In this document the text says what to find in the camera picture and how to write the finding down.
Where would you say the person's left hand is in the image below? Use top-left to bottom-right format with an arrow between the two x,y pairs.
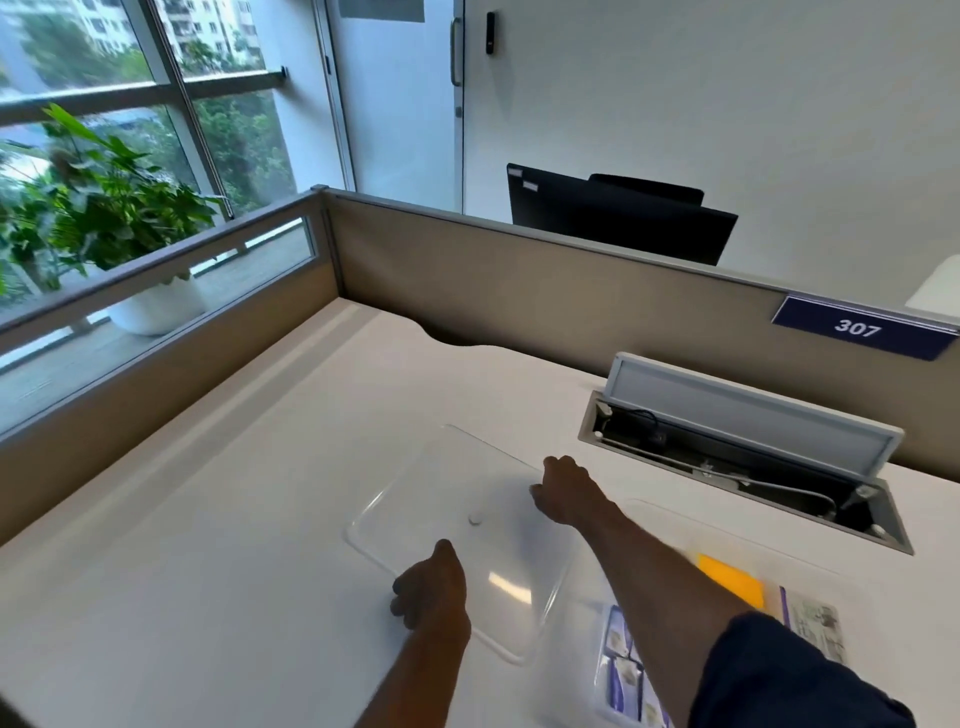
390,538 -> 473,643

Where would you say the person's right hand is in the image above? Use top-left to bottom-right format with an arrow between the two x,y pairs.
529,455 -> 613,527

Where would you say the clear plastic lid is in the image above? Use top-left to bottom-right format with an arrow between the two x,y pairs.
343,423 -> 595,667

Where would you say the person's left forearm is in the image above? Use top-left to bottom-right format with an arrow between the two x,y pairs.
355,628 -> 473,728

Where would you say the person's right forearm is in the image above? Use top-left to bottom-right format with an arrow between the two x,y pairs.
576,496 -> 760,728

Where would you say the purple white packet sheet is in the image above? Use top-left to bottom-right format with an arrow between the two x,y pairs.
598,604 -> 672,728

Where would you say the beige desk partition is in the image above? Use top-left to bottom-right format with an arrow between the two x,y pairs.
0,184 -> 960,549

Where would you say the yellow sponge pad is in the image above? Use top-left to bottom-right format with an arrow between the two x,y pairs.
696,553 -> 767,611

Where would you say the clear plastic storage box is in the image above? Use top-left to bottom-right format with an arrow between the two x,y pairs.
591,498 -> 880,728

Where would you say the black monitor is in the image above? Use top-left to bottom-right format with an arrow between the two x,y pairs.
506,162 -> 740,267

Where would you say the grey printed card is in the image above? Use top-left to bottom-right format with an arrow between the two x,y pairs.
778,585 -> 848,666

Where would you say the dark blue sleeve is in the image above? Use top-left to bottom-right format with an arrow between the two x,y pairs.
687,610 -> 918,728

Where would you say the blue number sign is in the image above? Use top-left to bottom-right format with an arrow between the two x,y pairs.
771,294 -> 960,363

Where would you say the white plant pot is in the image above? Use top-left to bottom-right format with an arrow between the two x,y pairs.
107,274 -> 210,337

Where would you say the white door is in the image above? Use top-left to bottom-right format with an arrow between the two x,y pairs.
322,0 -> 468,215

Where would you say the green potted plant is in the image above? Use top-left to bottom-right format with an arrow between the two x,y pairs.
0,102 -> 230,297

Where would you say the grey desk cable tray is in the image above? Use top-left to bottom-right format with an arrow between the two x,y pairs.
576,351 -> 915,557

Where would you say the grey cable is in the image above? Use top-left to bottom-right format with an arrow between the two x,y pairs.
600,435 -> 840,523

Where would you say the grey window frame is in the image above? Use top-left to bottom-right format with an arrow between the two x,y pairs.
0,0 -> 290,222

